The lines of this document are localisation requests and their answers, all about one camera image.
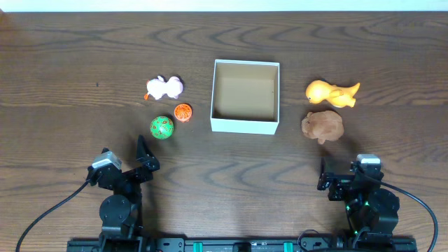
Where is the green patterned ball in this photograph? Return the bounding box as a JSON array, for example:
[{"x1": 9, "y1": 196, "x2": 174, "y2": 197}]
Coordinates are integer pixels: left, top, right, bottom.
[{"x1": 150, "y1": 116, "x2": 174, "y2": 139}]

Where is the orange patterned ball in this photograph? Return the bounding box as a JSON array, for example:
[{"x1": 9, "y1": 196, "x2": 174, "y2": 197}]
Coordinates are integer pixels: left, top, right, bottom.
[{"x1": 174, "y1": 103, "x2": 193, "y2": 123}]

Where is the brown plush toy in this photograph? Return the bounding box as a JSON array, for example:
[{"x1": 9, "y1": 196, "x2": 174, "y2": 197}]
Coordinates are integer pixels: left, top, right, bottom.
[{"x1": 301, "y1": 111, "x2": 344, "y2": 144}]

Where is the pink pig toy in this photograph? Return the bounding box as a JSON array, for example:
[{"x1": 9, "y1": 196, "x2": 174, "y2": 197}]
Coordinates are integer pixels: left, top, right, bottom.
[{"x1": 144, "y1": 76, "x2": 183, "y2": 100}]

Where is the white cardboard box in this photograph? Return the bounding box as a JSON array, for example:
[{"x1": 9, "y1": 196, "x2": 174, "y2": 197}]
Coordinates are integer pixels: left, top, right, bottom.
[{"x1": 210, "y1": 59, "x2": 280, "y2": 135}]

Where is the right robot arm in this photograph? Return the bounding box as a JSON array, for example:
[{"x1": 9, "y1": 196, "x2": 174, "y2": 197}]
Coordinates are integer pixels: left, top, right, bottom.
[{"x1": 317, "y1": 154, "x2": 400, "y2": 248}]

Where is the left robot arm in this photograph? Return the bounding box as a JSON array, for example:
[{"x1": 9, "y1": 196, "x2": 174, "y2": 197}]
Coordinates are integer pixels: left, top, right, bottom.
[{"x1": 87, "y1": 135, "x2": 160, "y2": 251}]

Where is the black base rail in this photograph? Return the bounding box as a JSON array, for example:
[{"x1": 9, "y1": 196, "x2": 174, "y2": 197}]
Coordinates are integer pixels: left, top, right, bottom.
[{"x1": 66, "y1": 234, "x2": 417, "y2": 252}]

